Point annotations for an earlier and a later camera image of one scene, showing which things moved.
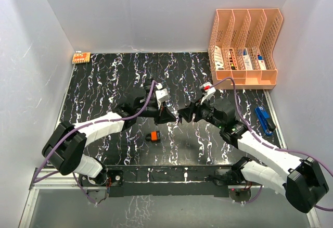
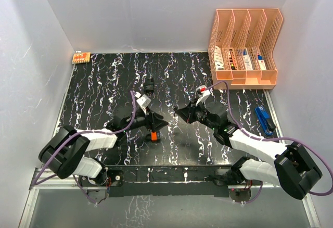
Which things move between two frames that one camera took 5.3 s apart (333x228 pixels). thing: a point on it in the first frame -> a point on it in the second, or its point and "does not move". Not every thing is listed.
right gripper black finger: (187, 113) does not move
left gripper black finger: (165, 116) -> (157, 122)
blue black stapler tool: (267, 123) does not move
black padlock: (148, 83) does not move
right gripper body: (203, 111) does not move
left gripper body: (150, 110) -> (141, 121)
